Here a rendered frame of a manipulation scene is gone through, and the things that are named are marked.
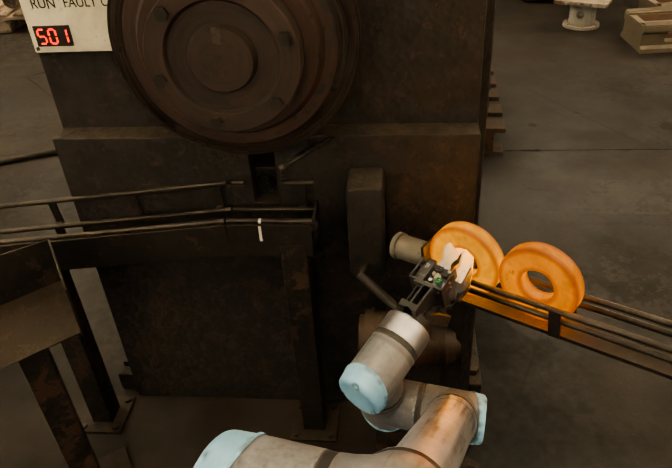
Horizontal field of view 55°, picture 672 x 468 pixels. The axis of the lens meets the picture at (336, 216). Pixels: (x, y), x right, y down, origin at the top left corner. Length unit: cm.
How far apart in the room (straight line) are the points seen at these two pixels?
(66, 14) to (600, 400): 169
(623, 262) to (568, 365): 59
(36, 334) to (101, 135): 46
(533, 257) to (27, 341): 101
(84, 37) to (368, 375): 91
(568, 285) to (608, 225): 155
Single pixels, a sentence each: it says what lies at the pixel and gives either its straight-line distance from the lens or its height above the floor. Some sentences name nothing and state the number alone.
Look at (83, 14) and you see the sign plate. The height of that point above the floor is 114.
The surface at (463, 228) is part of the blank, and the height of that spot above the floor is 78.
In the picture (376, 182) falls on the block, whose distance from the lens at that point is 136.
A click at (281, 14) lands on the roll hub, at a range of 112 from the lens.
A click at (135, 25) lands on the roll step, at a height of 116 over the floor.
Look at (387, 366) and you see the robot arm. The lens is 112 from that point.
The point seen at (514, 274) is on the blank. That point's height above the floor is 73.
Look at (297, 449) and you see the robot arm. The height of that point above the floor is 95.
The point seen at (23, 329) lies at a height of 60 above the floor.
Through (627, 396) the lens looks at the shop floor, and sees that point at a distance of 208.
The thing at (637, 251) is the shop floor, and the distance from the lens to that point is 263.
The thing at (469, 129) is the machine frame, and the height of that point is 87.
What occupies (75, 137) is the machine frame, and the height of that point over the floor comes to 87.
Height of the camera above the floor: 150
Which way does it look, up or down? 34 degrees down
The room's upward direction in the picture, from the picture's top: 4 degrees counter-clockwise
